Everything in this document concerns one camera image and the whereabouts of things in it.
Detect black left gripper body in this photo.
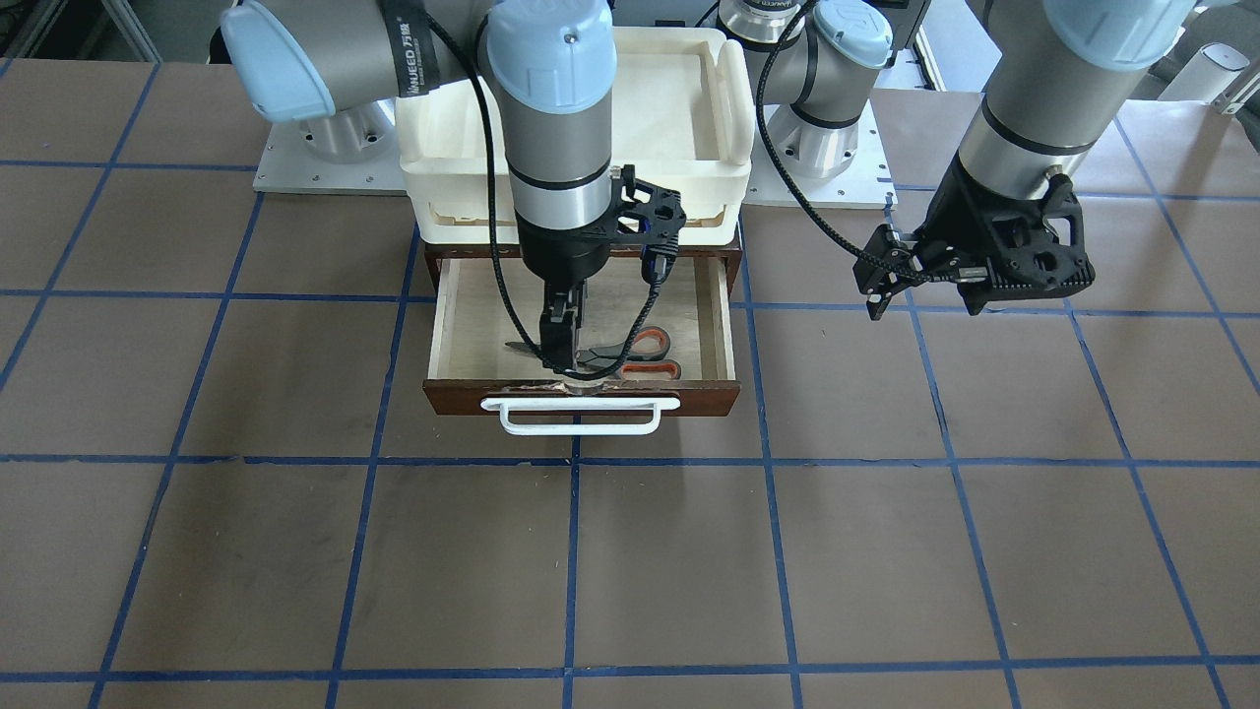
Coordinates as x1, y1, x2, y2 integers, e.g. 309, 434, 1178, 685
853, 162, 989, 301

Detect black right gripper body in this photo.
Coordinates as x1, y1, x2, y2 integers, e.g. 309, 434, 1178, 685
517, 222, 614, 306

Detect orange grey scissors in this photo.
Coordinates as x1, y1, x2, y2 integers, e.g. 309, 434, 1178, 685
504, 327, 682, 382

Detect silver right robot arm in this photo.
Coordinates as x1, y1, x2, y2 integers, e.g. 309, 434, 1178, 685
221, 1, 620, 375

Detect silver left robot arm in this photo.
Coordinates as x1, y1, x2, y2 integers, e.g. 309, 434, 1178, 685
713, 1, 1191, 319

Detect open wooden drawer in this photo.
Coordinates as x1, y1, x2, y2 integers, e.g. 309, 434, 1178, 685
423, 257, 741, 417

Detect dark brown wooden cabinet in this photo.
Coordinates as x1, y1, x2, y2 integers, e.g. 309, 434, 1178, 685
421, 228, 743, 293

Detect white foam tray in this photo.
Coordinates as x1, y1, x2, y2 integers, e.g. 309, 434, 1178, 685
396, 26, 755, 246

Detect white drawer handle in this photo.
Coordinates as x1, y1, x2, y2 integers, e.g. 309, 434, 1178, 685
479, 395, 680, 438

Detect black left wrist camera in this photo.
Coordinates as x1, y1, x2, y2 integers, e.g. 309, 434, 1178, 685
973, 173, 1097, 302

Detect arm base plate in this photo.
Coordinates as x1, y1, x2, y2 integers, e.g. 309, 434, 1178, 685
253, 98, 406, 196
743, 103, 898, 210

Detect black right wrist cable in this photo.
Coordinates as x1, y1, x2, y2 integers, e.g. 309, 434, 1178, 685
413, 5, 675, 383

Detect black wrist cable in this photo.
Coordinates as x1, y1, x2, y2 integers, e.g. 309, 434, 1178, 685
753, 0, 971, 287
413, 5, 675, 383

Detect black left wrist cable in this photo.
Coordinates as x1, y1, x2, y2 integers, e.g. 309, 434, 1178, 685
753, 0, 971, 287

